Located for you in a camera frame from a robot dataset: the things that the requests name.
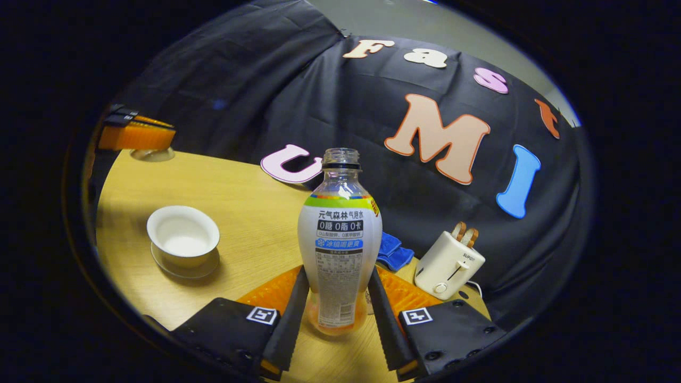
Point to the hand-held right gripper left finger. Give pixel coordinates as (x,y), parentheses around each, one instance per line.
(290,330)

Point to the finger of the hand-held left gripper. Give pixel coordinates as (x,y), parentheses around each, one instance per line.
(123,111)
(138,138)

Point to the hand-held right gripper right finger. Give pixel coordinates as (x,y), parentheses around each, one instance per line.
(391,330)

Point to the clear labelled water bottle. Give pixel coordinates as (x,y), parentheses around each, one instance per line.
(340,239)

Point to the blue folded towel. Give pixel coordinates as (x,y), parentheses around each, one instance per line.
(392,250)

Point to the cream white toaster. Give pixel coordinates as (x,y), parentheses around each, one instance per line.
(447,266)

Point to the black backdrop cloth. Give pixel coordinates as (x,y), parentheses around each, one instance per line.
(239,80)

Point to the white saucer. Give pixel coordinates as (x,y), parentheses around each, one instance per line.
(186,272)

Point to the toast slice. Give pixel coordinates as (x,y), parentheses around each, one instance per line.
(458,231)
(472,238)

